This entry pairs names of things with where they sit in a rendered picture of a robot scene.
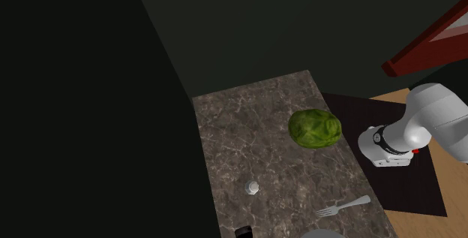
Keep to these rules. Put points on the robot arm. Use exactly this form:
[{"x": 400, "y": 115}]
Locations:
[{"x": 420, "y": 123}]

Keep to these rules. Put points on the green cabbage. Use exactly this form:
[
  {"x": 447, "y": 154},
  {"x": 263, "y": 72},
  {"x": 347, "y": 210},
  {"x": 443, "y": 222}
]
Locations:
[{"x": 314, "y": 129}]

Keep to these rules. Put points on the black cylinder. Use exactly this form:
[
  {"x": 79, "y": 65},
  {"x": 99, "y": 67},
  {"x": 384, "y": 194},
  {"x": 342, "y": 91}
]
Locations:
[{"x": 244, "y": 232}]

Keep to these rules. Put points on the silver fork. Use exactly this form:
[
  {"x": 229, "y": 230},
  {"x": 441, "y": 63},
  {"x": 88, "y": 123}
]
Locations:
[{"x": 345, "y": 206}]

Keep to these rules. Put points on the grey plate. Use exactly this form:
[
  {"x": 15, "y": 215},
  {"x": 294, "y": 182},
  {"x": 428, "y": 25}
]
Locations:
[{"x": 321, "y": 234}]

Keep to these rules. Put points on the dark red wooden frame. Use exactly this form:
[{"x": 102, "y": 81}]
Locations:
[{"x": 420, "y": 52}]

